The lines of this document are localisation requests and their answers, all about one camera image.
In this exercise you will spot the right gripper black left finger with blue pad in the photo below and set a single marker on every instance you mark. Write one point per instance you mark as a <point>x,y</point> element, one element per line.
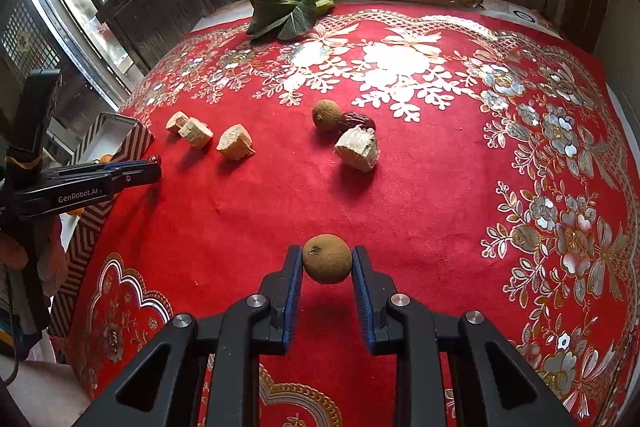
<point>163,383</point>

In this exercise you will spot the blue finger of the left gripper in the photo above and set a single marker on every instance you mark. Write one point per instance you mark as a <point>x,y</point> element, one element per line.
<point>128,165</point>

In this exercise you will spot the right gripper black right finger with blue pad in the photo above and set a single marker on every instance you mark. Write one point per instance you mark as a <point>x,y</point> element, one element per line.
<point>492,383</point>

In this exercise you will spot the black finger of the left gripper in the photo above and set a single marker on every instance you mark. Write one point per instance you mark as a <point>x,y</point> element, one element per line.
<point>125,179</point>

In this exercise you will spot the longan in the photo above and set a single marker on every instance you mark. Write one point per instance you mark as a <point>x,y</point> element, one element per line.
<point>325,115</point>
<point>327,259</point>

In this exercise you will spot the gloved hand holding gripper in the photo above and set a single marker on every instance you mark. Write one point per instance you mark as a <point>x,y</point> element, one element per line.
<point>52,262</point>

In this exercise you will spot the striped white cardboard box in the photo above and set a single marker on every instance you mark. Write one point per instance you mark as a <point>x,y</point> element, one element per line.
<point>125,138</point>

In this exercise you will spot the small sugarcane piece far left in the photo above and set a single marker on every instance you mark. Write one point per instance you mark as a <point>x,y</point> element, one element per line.
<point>176,122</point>

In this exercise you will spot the sugarcane piece middle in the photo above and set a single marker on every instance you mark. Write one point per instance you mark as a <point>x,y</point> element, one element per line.
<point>235,143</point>

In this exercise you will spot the red floral tablecloth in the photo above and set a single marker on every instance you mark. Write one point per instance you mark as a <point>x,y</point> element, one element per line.
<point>504,183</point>

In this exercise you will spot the green leafy vegetable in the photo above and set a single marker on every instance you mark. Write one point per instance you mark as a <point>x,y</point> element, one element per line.
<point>287,20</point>

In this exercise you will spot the red jujube date right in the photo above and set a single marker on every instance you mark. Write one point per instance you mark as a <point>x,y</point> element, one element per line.
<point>349,120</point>

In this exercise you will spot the sugarcane piece right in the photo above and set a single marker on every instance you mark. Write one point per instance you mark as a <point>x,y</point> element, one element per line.
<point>358,148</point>

